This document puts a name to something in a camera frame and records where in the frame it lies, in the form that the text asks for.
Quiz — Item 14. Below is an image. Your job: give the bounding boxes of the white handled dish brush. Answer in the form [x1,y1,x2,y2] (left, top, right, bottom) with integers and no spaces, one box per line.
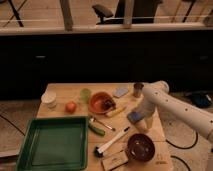
[94,127,129,158]

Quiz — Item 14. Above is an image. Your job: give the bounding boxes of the green plastic cup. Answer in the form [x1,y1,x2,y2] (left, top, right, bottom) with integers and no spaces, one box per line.
[80,88,91,103]

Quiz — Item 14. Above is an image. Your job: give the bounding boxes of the orange tomato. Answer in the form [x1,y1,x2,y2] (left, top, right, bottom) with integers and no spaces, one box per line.
[65,101,77,114]

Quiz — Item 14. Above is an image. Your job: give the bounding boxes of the black office chair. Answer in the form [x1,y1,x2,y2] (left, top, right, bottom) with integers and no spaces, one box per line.
[92,0,163,25]

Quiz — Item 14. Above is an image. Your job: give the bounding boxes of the white paper cup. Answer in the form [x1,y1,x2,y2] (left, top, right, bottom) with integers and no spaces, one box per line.
[41,91,56,108]

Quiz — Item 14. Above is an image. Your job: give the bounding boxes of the blue grey sponge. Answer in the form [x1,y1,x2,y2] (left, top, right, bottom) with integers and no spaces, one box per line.
[127,112,143,124]

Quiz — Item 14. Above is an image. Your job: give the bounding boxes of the black power cable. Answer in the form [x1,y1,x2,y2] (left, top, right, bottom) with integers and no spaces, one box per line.
[165,129,200,150]

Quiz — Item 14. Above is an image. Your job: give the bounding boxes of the wooden block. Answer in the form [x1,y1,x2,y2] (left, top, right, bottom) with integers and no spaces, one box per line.
[102,151,128,171]

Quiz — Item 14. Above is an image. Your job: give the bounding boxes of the green cucumber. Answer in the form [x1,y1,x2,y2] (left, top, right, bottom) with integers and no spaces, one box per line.
[88,123,105,136]

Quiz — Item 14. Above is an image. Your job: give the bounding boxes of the metal cup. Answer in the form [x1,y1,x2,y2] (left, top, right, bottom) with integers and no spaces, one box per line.
[133,83,144,98]

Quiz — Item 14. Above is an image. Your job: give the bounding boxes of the dark grapes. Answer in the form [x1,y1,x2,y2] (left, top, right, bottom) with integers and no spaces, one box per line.
[101,99,116,110]

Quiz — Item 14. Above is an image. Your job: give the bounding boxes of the yellow banana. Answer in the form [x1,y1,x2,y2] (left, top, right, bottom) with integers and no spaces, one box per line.
[106,106,126,117]

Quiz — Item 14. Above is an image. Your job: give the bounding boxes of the metal spoon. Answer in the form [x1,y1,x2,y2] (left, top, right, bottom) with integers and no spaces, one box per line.
[89,116,116,131]

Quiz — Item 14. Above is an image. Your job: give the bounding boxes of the dark red bowl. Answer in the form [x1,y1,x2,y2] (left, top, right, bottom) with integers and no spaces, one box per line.
[127,133,155,162]

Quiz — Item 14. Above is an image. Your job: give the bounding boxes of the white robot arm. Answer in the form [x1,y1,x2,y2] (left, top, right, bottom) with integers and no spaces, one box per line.
[135,81,213,144]

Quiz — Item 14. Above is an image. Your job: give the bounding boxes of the light blue sponge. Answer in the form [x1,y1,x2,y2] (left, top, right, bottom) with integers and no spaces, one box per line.
[113,87,129,98]

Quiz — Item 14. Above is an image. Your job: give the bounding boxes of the orange bowl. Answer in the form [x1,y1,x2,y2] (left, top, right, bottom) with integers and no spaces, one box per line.
[88,92,115,114]

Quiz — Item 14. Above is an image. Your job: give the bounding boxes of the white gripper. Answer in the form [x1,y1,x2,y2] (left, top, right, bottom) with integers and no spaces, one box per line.
[135,99,156,132]

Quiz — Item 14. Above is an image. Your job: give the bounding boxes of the green plastic tray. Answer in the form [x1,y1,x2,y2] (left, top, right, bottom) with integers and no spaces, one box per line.
[15,116,88,171]

